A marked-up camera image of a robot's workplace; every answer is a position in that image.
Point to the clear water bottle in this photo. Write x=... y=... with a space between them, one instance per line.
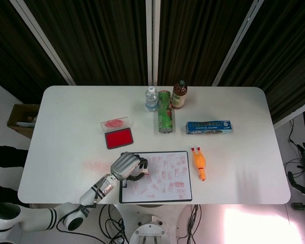
x=151 y=100

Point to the blue cookie box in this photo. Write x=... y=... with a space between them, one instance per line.
x=208 y=127

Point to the dark pleated curtain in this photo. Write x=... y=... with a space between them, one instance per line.
x=10 y=50
x=198 y=38
x=284 y=50
x=96 y=38

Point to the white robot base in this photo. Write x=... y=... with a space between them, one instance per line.
x=150 y=230

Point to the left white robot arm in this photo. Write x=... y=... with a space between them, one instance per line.
x=91 y=194

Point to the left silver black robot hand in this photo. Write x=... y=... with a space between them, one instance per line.
x=124 y=165

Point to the white frame post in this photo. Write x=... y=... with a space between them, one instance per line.
x=40 y=40
x=237 y=43
x=294 y=114
x=153 y=43

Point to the black clipboard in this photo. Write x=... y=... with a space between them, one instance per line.
x=121 y=195

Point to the brown cardboard box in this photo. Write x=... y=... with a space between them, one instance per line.
x=20 y=114

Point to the yellow rubber chicken toy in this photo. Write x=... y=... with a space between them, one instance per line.
x=199 y=162

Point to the brown tea bottle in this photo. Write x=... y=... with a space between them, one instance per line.
x=179 y=97

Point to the green chip can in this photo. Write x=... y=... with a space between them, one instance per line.
x=165 y=117

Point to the white paper with red stamps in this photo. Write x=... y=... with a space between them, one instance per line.
x=167 y=183

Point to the red ink pad with lid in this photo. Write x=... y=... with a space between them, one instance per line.
x=118 y=138

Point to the person's black trouser legs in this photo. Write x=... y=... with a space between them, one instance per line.
x=5 y=155

